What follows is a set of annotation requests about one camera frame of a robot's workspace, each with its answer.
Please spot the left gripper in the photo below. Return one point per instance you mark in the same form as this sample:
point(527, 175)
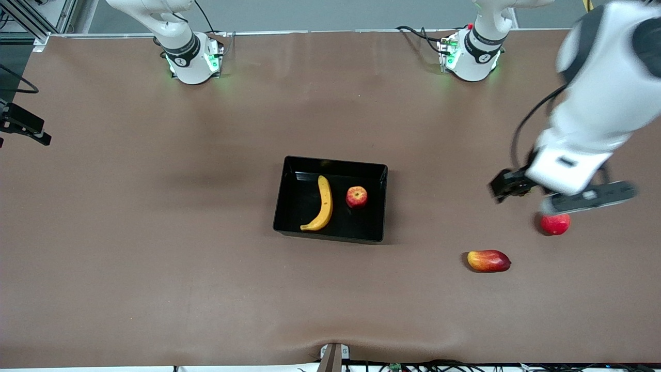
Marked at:
point(512, 183)

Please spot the yellow banana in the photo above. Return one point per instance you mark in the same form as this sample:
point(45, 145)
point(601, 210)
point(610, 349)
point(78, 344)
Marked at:
point(326, 201)

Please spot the red yellow mango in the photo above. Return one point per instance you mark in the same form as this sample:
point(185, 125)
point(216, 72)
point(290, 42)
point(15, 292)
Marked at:
point(488, 261)

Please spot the black plastic box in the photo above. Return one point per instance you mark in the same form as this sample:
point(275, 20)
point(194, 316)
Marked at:
point(372, 222)

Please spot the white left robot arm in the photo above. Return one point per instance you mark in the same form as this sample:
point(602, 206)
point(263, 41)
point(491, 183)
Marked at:
point(609, 77)

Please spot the red yellow apple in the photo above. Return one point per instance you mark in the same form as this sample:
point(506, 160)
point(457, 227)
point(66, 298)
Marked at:
point(357, 197)

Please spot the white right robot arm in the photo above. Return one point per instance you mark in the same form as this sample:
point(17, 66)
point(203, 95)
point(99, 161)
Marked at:
point(186, 57)

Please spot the grey metal table clamp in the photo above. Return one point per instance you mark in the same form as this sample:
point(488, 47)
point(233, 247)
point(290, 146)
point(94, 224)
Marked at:
point(333, 359)

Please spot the brown table mat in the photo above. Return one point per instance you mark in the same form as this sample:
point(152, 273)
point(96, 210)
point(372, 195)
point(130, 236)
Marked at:
point(258, 289)

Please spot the aluminium frame profile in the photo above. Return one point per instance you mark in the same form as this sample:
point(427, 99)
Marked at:
point(38, 33)

